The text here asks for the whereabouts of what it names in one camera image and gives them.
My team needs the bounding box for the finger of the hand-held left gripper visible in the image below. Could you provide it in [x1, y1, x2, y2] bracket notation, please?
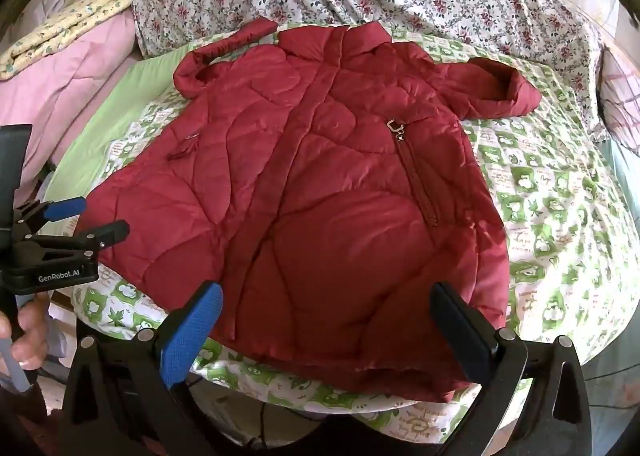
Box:
[15, 197, 86, 228]
[17, 220, 131, 257]

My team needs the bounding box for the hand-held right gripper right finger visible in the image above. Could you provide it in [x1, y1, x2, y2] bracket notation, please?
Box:
[431, 282, 593, 456]

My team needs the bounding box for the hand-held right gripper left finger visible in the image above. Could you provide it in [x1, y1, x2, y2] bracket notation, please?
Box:
[60, 282, 224, 456]

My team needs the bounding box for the red quilted jacket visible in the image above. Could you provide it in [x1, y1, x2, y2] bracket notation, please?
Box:
[75, 19, 543, 404]

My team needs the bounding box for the person's left hand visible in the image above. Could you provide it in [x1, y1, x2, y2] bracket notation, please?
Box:
[0, 297, 51, 373]

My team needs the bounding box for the pink quilt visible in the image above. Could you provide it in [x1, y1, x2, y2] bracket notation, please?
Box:
[0, 11, 146, 197]

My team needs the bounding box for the green printed bedsheet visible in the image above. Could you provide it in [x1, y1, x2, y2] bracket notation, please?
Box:
[70, 26, 636, 437]

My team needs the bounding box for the yellow floral blanket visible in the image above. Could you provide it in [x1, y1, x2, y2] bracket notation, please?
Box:
[0, 0, 151, 82]

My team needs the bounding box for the light blue cloth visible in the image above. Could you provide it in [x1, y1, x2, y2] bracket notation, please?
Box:
[597, 136, 640, 242]

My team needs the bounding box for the pink plaid pillow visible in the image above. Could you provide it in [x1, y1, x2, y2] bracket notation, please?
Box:
[599, 44, 640, 157]

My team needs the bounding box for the black cable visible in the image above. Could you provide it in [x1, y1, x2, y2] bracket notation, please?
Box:
[252, 398, 268, 449]

